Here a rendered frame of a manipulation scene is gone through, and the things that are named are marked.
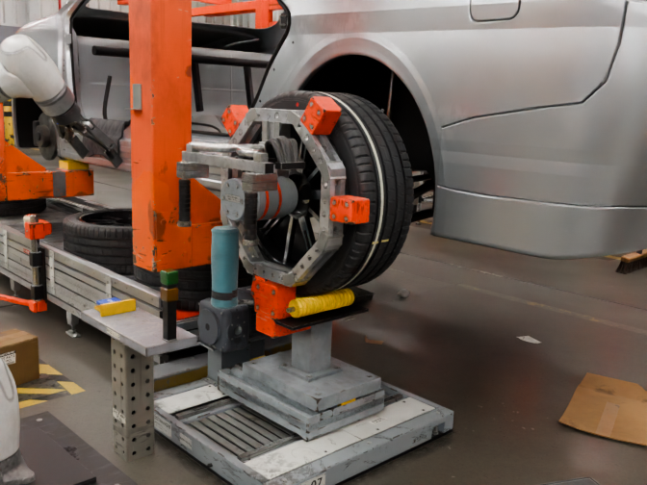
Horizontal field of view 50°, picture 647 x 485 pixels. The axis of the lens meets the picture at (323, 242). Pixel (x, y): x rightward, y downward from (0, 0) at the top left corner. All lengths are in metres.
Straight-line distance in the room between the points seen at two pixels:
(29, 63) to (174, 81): 0.80
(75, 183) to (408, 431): 2.81
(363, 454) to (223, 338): 0.67
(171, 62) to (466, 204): 1.13
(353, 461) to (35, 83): 1.41
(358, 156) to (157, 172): 0.81
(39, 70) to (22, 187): 2.58
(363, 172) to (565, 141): 0.56
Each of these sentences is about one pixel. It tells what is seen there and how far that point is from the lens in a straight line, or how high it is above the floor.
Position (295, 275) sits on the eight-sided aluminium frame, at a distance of 2.15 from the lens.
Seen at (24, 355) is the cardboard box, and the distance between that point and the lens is 3.03.
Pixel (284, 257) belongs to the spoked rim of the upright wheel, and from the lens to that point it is 2.33.
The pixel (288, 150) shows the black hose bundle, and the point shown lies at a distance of 1.97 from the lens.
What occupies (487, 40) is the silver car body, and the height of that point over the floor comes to 1.34.
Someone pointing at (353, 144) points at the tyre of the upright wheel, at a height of 1.03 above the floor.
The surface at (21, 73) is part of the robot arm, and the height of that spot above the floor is 1.19.
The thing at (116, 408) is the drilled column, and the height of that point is 0.16.
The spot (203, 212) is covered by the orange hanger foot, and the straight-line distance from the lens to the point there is 2.67.
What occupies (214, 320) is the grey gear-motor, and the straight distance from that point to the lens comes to 2.57.
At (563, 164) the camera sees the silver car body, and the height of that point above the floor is 1.01.
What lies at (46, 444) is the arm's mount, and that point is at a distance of 1.87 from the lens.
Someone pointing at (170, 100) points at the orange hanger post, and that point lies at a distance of 2.54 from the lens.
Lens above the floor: 1.15
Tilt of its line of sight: 11 degrees down
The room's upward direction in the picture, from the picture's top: 2 degrees clockwise
